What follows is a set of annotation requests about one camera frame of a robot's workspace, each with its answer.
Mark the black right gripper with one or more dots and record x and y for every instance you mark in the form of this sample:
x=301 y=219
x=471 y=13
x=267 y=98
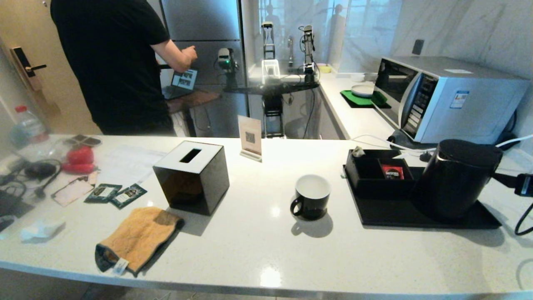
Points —
x=525 y=185

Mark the black electric kettle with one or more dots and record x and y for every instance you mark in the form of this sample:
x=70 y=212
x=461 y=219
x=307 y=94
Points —
x=454 y=183

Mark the dark green tea sachet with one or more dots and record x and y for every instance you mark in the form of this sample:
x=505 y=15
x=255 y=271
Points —
x=129 y=196
x=102 y=193

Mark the black power plug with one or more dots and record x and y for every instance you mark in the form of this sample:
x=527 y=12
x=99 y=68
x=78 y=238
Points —
x=425 y=156

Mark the silver microwave oven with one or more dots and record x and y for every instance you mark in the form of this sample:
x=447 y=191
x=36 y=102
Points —
x=458 y=96

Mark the red coffee sachet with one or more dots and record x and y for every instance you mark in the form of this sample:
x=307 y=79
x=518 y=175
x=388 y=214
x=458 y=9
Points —
x=392 y=171

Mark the black rectangular serving tray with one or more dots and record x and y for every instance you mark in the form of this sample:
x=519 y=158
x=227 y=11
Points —
x=387 y=214

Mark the black compartment organizer box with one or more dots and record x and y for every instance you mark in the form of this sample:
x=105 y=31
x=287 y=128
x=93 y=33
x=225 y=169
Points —
x=366 y=179

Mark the white plate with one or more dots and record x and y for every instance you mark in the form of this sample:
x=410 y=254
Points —
x=362 y=91

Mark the green silicone mat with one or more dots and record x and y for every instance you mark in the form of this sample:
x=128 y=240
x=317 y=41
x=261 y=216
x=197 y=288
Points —
x=354 y=100

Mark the small white bowl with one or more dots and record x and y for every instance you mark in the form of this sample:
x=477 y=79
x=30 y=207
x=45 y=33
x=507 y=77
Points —
x=363 y=77

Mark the black mug white inside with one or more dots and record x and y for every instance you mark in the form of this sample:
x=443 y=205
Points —
x=310 y=200

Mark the black teleoperation stand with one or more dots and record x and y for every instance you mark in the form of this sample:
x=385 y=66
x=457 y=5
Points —
x=272 y=108

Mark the chrome faucet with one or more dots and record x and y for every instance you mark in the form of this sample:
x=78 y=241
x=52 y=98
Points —
x=290 y=50

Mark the beige QR code sign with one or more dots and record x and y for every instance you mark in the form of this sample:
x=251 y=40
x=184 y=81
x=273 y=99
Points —
x=250 y=137

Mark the white and black mast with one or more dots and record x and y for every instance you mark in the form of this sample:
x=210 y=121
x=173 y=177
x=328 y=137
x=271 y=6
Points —
x=270 y=68

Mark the black tissue box white top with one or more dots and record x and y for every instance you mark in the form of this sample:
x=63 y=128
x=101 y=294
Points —
x=191 y=183

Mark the brown wooden side table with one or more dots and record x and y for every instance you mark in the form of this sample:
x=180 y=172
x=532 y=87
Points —
x=195 y=101

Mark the grey steel refrigerator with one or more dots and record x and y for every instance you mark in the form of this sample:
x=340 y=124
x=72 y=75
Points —
x=208 y=21

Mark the open laptop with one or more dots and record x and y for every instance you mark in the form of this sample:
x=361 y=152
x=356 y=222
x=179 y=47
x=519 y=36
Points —
x=183 y=80

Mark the orange microfiber cloth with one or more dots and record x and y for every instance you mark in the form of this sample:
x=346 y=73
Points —
x=137 y=237

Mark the printed white paper sheet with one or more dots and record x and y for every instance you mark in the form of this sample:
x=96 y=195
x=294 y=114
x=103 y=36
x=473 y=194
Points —
x=129 y=164

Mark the person in black shirt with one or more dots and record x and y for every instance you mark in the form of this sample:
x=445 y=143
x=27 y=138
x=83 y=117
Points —
x=112 y=62

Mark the dark brown coaster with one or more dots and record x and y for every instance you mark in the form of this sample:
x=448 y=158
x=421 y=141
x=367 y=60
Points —
x=85 y=141

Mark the red toy bell pepper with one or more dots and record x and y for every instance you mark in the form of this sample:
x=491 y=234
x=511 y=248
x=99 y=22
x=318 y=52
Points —
x=80 y=155

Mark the red toy chili pepper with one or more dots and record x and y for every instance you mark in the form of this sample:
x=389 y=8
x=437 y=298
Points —
x=79 y=168

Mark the beige paper packet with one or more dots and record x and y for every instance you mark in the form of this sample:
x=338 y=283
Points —
x=73 y=191

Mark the black computer mouse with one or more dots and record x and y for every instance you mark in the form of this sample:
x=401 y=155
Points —
x=39 y=171

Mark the crumpled white tissue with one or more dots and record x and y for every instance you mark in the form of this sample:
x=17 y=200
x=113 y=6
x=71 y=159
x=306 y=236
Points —
x=41 y=230

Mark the clear water bottle red cap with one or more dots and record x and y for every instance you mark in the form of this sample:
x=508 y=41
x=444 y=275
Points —
x=29 y=129

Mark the flat black pad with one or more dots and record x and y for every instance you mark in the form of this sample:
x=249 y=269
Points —
x=12 y=204

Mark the beige wooden door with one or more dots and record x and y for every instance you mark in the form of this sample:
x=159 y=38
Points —
x=33 y=33

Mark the black electronic door lock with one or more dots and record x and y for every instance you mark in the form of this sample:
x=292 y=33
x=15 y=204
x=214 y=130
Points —
x=20 y=60

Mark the dark wall socket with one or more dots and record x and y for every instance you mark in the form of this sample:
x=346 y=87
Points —
x=417 y=47

